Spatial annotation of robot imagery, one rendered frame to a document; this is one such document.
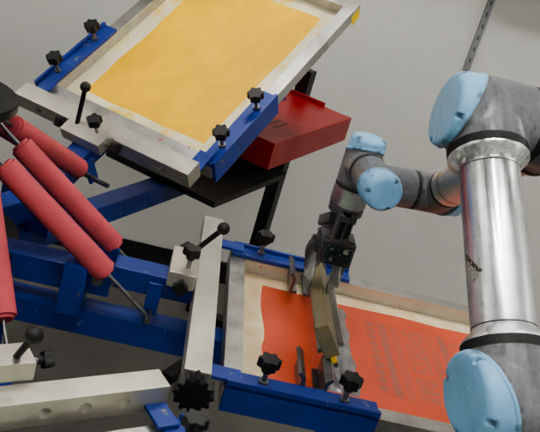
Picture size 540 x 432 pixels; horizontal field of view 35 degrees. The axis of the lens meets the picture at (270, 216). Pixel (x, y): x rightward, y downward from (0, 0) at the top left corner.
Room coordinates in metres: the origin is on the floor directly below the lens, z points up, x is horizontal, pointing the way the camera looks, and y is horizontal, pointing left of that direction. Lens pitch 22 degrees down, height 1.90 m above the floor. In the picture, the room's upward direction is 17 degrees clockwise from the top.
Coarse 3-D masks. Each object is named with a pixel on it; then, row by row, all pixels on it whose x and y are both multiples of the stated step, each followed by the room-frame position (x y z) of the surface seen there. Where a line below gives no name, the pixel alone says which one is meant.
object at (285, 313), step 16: (272, 288) 1.85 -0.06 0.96; (272, 304) 1.77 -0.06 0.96; (288, 304) 1.80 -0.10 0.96; (304, 304) 1.82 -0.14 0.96; (272, 320) 1.70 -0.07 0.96; (288, 320) 1.72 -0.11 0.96; (304, 320) 1.75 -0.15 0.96; (352, 320) 1.82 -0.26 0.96; (368, 320) 1.84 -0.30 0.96; (384, 320) 1.86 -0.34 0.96; (400, 320) 1.89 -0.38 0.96; (304, 336) 1.67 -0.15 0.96; (352, 336) 1.74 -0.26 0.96; (448, 336) 1.88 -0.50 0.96; (464, 336) 1.90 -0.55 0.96; (368, 352) 1.69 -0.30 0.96
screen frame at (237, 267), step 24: (240, 264) 1.86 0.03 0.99; (264, 264) 1.90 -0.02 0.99; (240, 288) 1.74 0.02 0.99; (336, 288) 1.93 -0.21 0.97; (360, 288) 1.93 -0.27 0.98; (384, 288) 1.96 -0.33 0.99; (240, 312) 1.63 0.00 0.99; (432, 312) 1.96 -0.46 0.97; (456, 312) 1.97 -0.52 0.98; (240, 336) 1.54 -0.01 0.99; (240, 360) 1.45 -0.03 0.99
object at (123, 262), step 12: (120, 264) 1.59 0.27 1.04; (132, 264) 1.61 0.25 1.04; (144, 264) 1.62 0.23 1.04; (156, 264) 1.64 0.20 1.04; (120, 276) 1.58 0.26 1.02; (132, 276) 1.58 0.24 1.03; (144, 276) 1.58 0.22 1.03; (156, 276) 1.59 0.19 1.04; (132, 288) 1.58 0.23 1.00; (144, 288) 1.58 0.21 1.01; (168, 288) 1.59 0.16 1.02; (180, 300) 1.59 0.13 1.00
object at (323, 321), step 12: (324, 276) 1.76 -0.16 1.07; (312, 288) 1.64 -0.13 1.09; (324, 288) 1.66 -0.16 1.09; (312, 300) 1.59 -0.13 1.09; (324, 300) 1.58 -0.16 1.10; (324, 312) 1.53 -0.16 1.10; (324, 324) 1.49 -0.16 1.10; (324, 336) 1.48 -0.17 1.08; (324, 348) 1.48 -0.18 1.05; (336, 348) 1.49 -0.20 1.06
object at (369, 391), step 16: (272, 336) 1.63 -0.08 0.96; (288, 336) 1.65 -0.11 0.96; (272, 352) 1.57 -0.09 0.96; (288, 352) 1.59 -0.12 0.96; (304, 352) 1.61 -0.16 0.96; (352, 352) 1.67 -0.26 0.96; (288, 368) 1.53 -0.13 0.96; (368, 368) 1.62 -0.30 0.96; (368, 384) 1.56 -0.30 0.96; (384, 400) 1.51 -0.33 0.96; (400, 400) 1.53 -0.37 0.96; (416, 416) 1.49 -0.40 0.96; (432, 416) 1.51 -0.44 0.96
